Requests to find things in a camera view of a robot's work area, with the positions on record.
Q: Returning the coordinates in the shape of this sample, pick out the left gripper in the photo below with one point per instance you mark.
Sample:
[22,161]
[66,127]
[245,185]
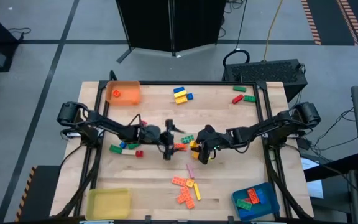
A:
[168,140]

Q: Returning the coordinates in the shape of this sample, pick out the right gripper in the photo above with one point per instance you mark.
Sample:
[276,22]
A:
[213,140]

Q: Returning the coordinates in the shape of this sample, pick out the green rectangular block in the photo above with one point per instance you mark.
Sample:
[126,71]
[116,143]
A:
[243,204]
[115,149]
[249,98]
[187,139]
[133,146]

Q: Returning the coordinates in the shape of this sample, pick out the yellow square block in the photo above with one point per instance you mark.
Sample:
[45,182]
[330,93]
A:
[194,144]

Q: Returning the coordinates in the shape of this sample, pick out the pink long block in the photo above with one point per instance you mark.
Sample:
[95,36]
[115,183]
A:
[190,170]

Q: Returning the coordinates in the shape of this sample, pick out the amber square block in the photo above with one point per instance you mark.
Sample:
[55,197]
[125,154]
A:
[190,183]

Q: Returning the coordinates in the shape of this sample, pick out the yellow long block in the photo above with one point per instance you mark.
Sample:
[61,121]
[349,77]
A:
[197,191]

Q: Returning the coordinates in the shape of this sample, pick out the red square block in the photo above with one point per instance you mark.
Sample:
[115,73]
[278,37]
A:
[139,153]
[143,123]

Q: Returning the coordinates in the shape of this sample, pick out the cream long block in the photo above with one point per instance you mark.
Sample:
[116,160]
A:
[128,152]

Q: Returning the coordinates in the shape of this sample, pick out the blue square block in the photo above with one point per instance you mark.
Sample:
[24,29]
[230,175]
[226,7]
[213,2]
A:
[122,144]
[190,96]

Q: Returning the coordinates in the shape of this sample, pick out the red rectangular block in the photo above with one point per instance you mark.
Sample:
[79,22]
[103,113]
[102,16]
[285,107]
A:
[237,99]
[246,200]

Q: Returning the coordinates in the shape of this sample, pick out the orange rectangular block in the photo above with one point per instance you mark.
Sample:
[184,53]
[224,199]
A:
[179,180]
[253,196]
[181,145]

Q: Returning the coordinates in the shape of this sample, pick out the orange-red square block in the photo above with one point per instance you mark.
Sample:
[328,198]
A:
[116,93]

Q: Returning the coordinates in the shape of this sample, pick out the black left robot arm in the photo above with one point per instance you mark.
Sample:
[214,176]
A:
[110,126]

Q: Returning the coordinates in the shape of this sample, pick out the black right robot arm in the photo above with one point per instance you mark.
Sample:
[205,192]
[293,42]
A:
[275,123]

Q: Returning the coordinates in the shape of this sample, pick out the yellow rectangular block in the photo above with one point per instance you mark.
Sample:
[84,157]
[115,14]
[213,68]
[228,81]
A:
[181,99]
[180,94]

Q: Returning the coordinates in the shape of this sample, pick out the orange long studded block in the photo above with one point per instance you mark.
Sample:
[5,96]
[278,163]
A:
[186,192]

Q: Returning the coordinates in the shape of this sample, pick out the orange plastic bin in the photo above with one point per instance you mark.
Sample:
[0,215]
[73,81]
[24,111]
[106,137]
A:
[126,93]

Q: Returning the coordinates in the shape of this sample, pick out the green long block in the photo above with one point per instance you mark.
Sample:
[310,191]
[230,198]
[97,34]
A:
[239,88]

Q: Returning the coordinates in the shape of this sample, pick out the blue plastic bin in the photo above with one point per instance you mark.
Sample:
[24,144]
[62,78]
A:
[269,207]

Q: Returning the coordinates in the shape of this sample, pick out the yellow plastic bin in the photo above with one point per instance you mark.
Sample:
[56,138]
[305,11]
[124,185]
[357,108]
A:
[108,203]

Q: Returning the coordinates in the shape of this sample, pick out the black power adapter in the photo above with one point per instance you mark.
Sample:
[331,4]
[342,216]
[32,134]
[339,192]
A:
[304,143]

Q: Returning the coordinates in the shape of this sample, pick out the white paper sheet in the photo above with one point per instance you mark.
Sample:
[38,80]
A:
[314,186]

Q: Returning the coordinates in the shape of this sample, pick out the black divider screen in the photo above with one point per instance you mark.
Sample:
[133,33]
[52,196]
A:
[166,21]

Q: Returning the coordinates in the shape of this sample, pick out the black hazard-striped mat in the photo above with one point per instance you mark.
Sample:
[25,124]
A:
[42,193]

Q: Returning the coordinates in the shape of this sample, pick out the black aluminium table frame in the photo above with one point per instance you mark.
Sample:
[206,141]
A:
[197,83]

